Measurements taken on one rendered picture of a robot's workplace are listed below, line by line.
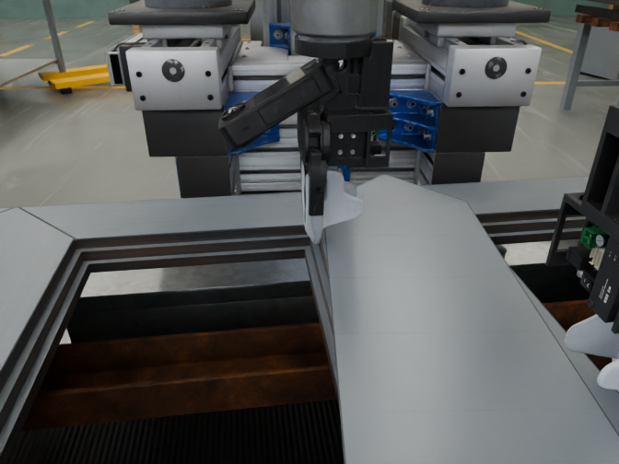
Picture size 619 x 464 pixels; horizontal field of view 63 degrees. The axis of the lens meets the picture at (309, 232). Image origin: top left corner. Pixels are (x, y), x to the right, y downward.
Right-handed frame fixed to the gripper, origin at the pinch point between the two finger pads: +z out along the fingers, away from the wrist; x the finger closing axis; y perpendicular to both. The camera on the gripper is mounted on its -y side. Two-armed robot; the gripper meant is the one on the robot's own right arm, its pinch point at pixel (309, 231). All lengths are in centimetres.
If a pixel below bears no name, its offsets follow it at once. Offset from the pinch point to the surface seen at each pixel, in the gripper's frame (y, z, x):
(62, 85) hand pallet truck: -161, 79, 422
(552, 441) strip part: 12.0, 0.5, -28.0
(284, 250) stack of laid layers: -2.7, 3.1, 1.5
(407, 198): 13.5, 0.5, 8.0
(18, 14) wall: -404, 83, 1014
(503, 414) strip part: 9.9, 0.5, -25.6
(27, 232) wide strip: -31.0, 0.8, 5.1
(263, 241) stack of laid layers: -4.9, 2.1, 2.2
